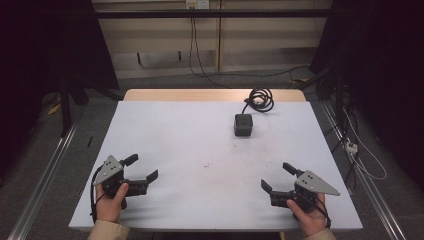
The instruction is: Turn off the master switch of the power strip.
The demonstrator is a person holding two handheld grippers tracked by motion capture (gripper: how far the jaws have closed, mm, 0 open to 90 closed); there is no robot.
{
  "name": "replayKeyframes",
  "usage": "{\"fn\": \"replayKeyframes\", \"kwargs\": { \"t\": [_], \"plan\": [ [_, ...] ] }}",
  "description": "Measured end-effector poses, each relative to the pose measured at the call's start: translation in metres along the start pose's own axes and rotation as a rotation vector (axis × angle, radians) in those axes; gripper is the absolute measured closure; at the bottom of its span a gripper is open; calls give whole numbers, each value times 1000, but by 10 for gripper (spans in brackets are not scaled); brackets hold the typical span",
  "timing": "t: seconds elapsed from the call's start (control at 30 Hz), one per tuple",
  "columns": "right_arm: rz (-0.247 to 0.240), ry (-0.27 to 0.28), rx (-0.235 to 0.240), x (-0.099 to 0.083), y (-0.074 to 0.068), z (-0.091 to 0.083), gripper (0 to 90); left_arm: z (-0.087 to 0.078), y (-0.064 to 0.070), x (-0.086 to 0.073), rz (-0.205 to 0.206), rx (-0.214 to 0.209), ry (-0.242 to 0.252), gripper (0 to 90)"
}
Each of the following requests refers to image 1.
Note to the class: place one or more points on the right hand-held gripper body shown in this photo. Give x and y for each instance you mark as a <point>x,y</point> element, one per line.
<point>315,185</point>

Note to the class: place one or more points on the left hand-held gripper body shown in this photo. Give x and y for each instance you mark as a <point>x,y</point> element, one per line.
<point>108,170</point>

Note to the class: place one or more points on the person's right hand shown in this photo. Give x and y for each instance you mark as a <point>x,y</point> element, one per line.
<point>313,221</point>

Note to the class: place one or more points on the person's left hand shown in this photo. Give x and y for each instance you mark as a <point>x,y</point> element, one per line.
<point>108,208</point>

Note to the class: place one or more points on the small black stick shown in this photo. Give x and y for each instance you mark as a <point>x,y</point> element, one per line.
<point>89,141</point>

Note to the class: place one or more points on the white power strip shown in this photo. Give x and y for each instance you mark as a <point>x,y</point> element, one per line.
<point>352,147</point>

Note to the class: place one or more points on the black power adapter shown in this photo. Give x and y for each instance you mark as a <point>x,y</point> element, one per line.
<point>243,126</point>

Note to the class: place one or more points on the black metal stand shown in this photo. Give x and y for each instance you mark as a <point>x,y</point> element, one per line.
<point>65,110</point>

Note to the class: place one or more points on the yellow floor tape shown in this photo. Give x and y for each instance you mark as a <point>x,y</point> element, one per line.
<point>300,80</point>
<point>54,109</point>

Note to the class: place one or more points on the black curtain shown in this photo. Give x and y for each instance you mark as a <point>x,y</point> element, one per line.
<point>386,66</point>
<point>40,50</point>

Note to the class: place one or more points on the black horizontal metal bar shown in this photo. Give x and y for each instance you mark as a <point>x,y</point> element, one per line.
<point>213,13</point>

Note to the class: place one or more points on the aluminium floor rail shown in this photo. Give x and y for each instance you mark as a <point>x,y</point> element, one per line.
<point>40,190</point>
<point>376,200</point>

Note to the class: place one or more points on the white wall socket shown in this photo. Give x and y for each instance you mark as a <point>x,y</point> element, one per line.
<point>197,4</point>

